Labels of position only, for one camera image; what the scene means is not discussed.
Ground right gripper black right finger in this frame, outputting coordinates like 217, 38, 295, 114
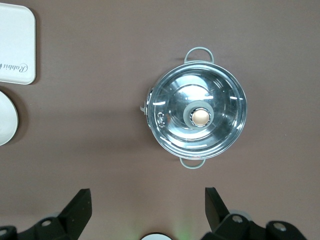
199, 186, 310, 240

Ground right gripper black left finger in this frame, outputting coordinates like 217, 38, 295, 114
0, 188, 93, 240

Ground round cream plate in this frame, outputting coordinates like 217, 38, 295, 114
0, 90, 20, 147

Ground cream rabbit print tray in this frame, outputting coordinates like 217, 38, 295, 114
0, 2, 37, 86

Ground brown table cover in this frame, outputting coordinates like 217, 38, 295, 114
0, 0, 320, 240

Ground glass pot lid copper knob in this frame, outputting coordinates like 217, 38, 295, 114
146, 61, 247, 160

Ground steel cooking pot grey handles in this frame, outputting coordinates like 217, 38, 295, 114
139, 46, 248, 171

